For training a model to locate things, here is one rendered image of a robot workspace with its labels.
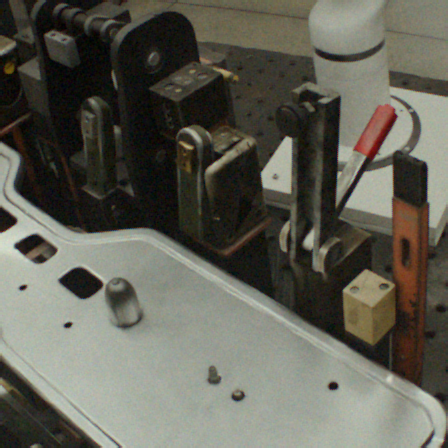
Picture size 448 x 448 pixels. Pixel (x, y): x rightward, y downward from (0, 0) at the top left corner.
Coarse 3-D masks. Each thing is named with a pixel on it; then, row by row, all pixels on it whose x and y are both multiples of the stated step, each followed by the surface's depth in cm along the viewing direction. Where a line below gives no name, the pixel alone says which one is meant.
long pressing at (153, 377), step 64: (0, 192) 100; (0, 256) 91; (64, 256) 89; (128, 256) 88; (192, 256) 86; (0, 320) 83; (64, 320) 82; (192, 320) 80; (256, 320) 79; (64, 384) 76; (128, 384) 75; (192, 384) 74; (256, 384) 73; (320, 384) 72; (384, 384) 70
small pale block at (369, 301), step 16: (368, 272) 72; (352, 288) 71; (368, 288) 71; (384, 288) 71; (352, 304) 71; (368, 304) 69; (384, 304) 70; (352, 320) 72; (368, 320) 71; (384, 320) 72; (352, 336) 74; (368, 336) 72; (384, 336) 73; (368, 352) 74; (384, 352) 76
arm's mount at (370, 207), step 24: (408, 96) 145; (432, 96) 144; (432, 120) 140; (288, 144) 142; (408, 144) 136; (432, 144) 135; (288, 168) 138; (384, 168) 133; (432, 168) 131; (264, 192) 136; (288, 192) 134; (360, 192) 130; (384, 192) 129; (432, 192) 128; (360, 216) 129; (384, 216) 126; (432, 216) 124; (432, 240) 124
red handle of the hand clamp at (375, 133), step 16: (384, 112) 76; (368, 128) 76; (384, 128) 76; (368, 144) 76; (352, 160) 76; (368, 160) 76; (352, 176) 76; (336, 192) 76; (336, 208) 76; (304, 240) 76
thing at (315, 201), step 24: (312, 96) 68; (336, 96) 67; (288, 120) 66; (312, 120) 67; (336, 120) 68; (312, 144) 70; (336, 144) 69; (312, 168) 72; (336, 168) 71; (312, 192) 73; (312, 216) 75; (312, 264) 76
